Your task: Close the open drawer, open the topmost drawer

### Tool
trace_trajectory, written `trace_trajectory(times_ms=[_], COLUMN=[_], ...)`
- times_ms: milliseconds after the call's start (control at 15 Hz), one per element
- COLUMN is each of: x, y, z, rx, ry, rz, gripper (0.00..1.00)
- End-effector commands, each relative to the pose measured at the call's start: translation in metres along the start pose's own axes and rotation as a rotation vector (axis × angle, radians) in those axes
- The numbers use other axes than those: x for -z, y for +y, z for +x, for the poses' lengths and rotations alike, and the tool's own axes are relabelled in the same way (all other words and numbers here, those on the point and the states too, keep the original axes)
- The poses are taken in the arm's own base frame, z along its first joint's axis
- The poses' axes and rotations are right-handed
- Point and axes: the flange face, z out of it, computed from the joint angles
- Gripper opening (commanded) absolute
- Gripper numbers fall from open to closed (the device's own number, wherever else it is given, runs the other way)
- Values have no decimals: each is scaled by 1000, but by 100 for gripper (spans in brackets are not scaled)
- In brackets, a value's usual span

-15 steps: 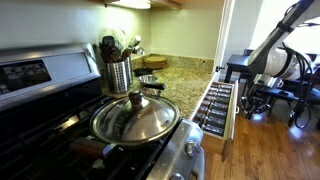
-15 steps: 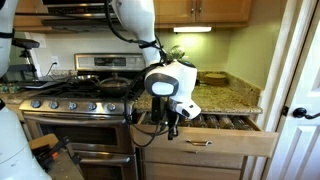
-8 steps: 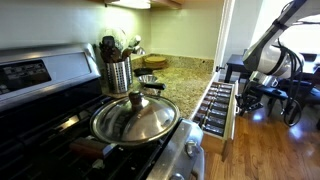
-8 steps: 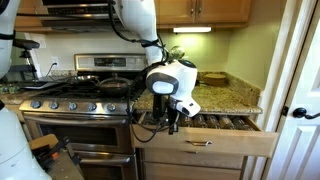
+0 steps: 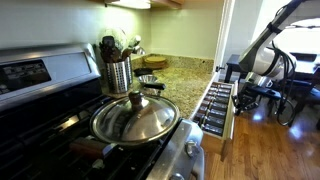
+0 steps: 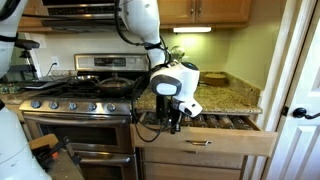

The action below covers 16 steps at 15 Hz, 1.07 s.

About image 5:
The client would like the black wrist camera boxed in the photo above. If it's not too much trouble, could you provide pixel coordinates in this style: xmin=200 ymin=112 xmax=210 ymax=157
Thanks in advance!
xmin=258 ymin=85 xmax=283 ymax=101

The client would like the dark wooden spoon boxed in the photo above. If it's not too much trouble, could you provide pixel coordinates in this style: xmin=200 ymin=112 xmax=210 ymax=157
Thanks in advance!
xmin=111 ymin=46 xmax=124 ymax=64

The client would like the dark wooden dining table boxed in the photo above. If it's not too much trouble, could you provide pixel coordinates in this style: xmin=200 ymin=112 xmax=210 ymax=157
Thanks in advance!
xmin=223 ymin=53 xmax=320 ymax=131

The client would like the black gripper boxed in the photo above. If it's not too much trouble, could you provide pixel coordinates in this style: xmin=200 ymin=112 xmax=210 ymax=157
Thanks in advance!
xmin=232 ymin=83 xmax=264 ymax=117

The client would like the under-cabinet light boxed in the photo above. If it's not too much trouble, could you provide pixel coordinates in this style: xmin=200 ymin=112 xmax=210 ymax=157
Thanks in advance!
xmin=105 ymin=0 xmax=153 ymax=10

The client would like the wooden spice drawer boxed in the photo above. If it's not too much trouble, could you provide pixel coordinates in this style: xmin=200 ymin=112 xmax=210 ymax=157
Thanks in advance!
xmin=191 ymin=80 xmax=240 ymax=163

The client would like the wooden upper cabinet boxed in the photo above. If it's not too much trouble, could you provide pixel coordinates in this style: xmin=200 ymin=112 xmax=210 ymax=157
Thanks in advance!
xmin=149 ymin=0 xmax=186 ymax=9

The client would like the dark wooden chair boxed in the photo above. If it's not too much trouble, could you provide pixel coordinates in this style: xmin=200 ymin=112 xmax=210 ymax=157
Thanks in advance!
xmin=294 ymin=84 xmax=320 ymax=132

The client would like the white door frame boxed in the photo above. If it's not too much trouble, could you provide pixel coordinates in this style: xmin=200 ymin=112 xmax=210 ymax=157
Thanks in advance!
xmin=213 ymin=0 xmax=236 ymax=81

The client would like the wooden bowl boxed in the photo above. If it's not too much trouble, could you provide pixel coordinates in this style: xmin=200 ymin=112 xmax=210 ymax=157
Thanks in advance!
xmin=143 ymin=55 xmax=169 ymax=70

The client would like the stainless steel gas stove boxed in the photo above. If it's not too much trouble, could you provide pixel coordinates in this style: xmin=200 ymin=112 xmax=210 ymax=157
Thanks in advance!
xmin=0 ymin=42 xmax=206 ymax=180

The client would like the small steel cup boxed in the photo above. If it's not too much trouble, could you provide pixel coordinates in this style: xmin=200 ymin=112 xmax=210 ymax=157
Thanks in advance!
xmin=137 ymin=74 xmax=160 ymax=87

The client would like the black spatula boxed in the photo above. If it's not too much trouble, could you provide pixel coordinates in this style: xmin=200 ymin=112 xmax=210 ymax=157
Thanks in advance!
xmin=99 ymin=34 xmax=117 ymax=64

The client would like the steel stove knob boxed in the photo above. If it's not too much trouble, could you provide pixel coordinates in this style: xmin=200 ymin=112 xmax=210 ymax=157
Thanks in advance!
xmin=168 ymin=172 xmax=186 ymax=180
xmin=184 ymin=139 xmax=202 ymax=158

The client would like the small black skillet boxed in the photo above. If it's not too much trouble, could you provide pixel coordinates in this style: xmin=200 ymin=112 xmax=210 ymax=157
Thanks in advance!
xmin=133 ymin=67 xmax=155 ymax=78

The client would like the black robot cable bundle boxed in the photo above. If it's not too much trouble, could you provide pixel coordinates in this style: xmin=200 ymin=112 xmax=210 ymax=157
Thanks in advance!
xmin=266 ymin=21 xmax=298 ymax=128

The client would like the steel lid wooden knob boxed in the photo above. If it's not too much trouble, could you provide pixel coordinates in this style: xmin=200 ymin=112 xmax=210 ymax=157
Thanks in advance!
xmin=89 ymin=90 xmax=181 ymax=145

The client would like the steel utensil holder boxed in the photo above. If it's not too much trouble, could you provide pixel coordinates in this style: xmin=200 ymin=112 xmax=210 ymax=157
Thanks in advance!
xmin=105 ymin=59 xmax=130 ymax=95
xmin=123 ymin=56 xmax=134 ymax=86

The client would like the steel pan wooden handle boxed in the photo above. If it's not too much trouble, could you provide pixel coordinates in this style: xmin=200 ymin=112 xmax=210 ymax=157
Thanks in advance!
xmin=69 ymin=135 xmax=118 ymax=160

